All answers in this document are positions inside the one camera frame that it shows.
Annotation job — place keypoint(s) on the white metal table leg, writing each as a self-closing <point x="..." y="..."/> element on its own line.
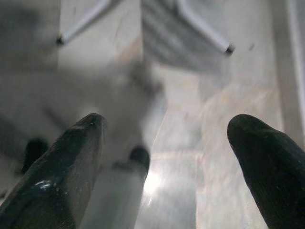
<point x="205" y="26"/>
<point x="83" y="21"/>

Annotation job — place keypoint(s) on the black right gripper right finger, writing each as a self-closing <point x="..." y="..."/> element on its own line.
<point x="274" y="171"/>

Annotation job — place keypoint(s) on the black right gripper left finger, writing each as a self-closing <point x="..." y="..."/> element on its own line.
<point x="59" y="181"/>

